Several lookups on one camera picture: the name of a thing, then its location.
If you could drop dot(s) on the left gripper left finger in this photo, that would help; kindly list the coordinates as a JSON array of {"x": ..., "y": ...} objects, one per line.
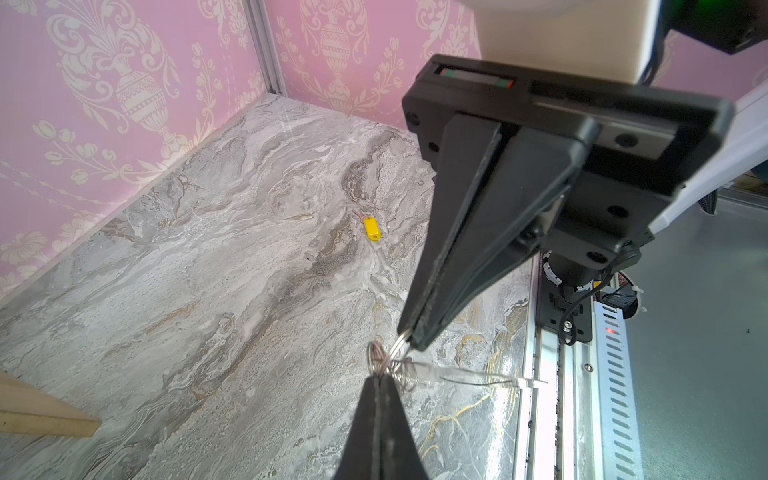
[{"x": 360, "y": 458}]

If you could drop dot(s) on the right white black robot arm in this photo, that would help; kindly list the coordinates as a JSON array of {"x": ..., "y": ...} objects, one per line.
[{"x": 722, "y": 24}]

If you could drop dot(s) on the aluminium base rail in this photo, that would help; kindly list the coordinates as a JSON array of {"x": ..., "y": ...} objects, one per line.
[{"x": 581, "y": 423}]

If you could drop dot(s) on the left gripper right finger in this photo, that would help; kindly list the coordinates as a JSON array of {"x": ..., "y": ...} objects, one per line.
[{"x": 398, "y": 456}]

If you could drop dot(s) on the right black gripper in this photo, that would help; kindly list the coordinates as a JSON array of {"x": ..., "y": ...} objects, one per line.
[{"x": 533, "y": 161}]

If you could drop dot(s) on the yellow key tag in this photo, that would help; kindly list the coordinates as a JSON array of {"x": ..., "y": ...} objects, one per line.
[{"x": 372, "y": 229}]

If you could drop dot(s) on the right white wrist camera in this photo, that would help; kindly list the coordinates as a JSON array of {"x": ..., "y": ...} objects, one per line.
[{"x": 608, "y": 40}]

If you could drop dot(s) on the wooden two-tier shelf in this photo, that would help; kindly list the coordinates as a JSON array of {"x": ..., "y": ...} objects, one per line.
[{"x": 29, "y": 411}]

